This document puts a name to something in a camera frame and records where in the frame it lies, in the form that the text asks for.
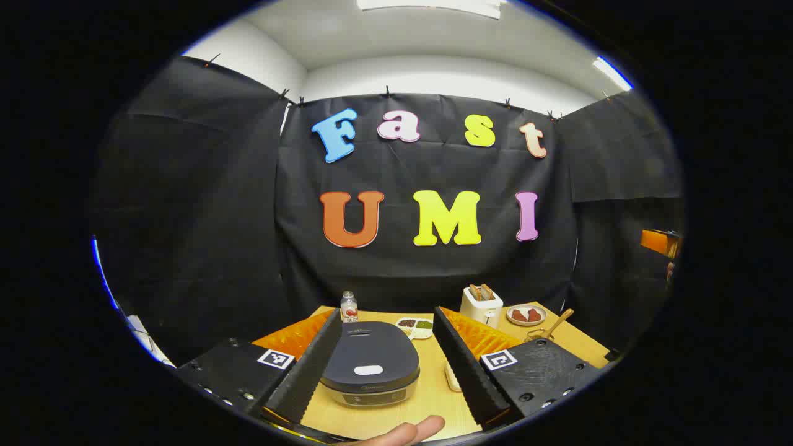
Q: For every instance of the white divided sauce dish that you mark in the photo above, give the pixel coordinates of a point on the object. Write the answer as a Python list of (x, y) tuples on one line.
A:
[(414, 326)]

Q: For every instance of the white toaster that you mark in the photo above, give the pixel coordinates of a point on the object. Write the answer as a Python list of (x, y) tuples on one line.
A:
[(480, 313)]

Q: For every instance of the small clear bottle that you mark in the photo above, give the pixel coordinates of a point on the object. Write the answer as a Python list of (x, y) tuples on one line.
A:
[(349, 308)]

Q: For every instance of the black backdrop cloth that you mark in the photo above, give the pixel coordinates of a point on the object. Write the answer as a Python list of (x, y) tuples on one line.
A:
[(217, 217)]

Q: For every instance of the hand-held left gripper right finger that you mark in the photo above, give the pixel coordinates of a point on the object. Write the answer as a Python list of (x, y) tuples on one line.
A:
[(468, 371)]

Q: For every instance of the ceiling light panel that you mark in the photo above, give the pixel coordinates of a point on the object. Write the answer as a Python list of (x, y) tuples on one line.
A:
[(612, 73)]

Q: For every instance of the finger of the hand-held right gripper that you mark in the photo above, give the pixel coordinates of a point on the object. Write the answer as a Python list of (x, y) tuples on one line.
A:
[(660, 241)]

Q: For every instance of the dark grey rice cooker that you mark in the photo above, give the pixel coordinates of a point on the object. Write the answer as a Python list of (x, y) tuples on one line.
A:
[(372, 353)]

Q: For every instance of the toast slice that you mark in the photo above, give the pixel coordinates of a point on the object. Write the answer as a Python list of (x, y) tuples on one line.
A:
[(474, 292), (487, 291)]

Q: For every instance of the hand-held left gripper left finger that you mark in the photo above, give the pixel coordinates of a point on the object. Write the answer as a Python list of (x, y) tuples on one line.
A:
[(310, 371)]

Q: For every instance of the white side desk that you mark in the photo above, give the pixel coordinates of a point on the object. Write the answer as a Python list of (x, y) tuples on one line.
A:
[(148, 347)]

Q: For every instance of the white round plate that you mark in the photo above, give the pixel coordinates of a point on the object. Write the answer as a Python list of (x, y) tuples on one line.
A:
[(526, 323)]

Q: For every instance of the clear plastic container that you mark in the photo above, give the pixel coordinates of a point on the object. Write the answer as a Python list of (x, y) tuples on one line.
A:
[(454, 371)]

